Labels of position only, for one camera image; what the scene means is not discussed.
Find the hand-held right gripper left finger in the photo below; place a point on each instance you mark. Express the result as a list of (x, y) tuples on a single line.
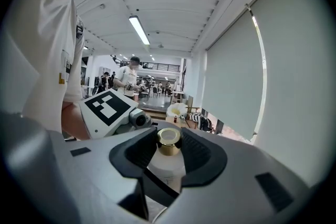
[(86, 178)]

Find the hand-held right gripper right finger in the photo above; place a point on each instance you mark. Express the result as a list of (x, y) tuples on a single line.
[(236, 186)]

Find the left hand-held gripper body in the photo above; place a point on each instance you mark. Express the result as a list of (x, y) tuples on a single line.
[(107, 110)]

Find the white bottle with gold cap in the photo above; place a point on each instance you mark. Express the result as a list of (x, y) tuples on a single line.
[(168, 147)]

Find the person's left forearm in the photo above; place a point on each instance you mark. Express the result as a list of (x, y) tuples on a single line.
[(73, 120)]

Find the small red bottle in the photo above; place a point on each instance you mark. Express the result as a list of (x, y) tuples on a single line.
[(174, 119)]

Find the white daisy-shaped cushion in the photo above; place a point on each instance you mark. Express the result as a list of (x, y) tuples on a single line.
[(176, 110)]

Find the black mezzanine railing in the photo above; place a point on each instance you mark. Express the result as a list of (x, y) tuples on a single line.
[(162, 66)]

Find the black-white striped blanket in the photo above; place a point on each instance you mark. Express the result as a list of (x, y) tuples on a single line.
[(200, 120)]

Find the wooden armchair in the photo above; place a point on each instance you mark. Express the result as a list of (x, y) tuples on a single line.
[(193, 110)]

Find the long ceiling light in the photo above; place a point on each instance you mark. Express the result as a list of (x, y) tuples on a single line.
[(139, 30)]

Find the person's cream t-shirt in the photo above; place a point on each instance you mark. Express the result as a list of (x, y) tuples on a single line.
[(39, 47)]

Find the grey roller blind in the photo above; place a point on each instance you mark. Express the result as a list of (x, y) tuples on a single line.
[(288, 73), (231, 81)]

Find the black window post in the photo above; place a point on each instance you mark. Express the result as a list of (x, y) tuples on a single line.
[(220, 126)]

